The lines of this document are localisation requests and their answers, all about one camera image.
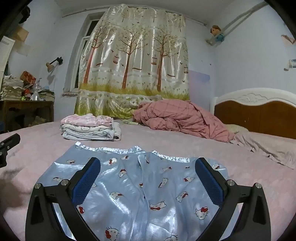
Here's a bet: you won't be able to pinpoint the white window frame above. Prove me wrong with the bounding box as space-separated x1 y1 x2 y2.
63 13 103 96

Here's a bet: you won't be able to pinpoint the white cat-print folded garment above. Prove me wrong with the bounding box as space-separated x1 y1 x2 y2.
60 123 114 135

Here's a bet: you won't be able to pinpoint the tree-print satin curtain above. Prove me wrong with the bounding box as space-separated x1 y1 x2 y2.
74 3 190 117

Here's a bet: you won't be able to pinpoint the white cabinet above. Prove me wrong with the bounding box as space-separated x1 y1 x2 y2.
0 36 15 80

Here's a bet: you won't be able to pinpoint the pink plaid quilt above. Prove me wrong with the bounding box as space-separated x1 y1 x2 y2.
132 100 235 143

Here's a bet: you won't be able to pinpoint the dark wooden desk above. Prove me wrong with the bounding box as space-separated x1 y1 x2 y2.
0 100 55 133

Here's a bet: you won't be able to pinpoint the grey wall pipe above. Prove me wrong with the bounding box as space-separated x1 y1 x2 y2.
206 3 260 45

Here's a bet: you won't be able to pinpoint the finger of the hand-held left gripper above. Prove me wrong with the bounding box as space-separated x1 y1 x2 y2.
0 133 21 154

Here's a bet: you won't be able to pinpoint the clear plastic bottle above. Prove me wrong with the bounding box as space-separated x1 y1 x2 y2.
32 82 40 100

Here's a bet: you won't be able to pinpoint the crumpled mauve sheet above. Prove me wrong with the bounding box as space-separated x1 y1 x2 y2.
232 133 296 169

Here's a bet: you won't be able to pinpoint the stack of books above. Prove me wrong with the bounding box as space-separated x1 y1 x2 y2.
38 90 55 102

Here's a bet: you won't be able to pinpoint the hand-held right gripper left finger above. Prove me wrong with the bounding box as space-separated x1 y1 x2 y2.
25 157 101 241

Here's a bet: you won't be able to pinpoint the stack of folded clothes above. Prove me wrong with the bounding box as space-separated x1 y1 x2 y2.
62 122 122 141

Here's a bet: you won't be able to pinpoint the curtain rod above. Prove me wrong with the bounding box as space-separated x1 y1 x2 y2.
62 5 207 25

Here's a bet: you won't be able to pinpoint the stack of papers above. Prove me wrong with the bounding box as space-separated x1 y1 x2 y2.
0 75 24 100

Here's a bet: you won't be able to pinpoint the plush toy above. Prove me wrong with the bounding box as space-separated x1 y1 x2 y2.
210 25 226 43

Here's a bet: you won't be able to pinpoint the red box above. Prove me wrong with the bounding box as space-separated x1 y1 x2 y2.
20 71 37 85

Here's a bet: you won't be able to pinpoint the blue satin cat-print pants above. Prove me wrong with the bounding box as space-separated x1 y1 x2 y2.
45 142 240 241

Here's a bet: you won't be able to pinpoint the wall lamp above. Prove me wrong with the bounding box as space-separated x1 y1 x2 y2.
46 56 63 73

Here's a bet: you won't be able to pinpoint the cardboard box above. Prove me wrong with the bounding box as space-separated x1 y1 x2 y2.
11 25 29 41

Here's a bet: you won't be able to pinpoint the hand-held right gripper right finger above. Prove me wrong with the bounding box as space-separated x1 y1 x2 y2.
195 157 271 241

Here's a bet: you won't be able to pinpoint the white and wooden headboard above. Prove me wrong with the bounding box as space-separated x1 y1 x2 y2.
211 88 296 139

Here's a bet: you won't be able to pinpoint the beige pillow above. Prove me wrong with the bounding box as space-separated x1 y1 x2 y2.
225 124 250 134

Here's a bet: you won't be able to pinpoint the pink folded garment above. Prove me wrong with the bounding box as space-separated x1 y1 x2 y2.
61 113 114 127

